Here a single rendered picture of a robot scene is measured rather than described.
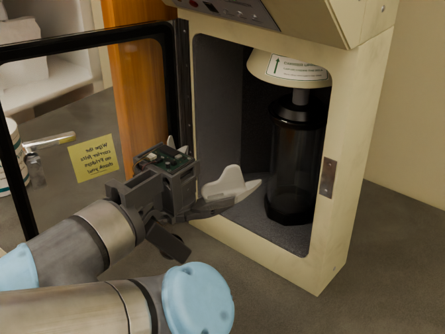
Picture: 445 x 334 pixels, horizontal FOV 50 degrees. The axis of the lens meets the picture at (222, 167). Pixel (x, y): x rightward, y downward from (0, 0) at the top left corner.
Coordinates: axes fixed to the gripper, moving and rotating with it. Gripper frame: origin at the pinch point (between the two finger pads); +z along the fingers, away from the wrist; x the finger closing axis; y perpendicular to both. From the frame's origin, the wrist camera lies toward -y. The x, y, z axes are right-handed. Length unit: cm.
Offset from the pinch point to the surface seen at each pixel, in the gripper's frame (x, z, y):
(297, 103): -1.4, 18.3, 4.0
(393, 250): -19.7, 30.5, -27.9
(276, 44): -1.7, 10.1, 16.7
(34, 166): 24.6, -16.9, -1.7
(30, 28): 116, 36, -12
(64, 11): 118, 52, -10
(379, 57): -14.1, 17.8, 15.4
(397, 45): -4, 53, 5
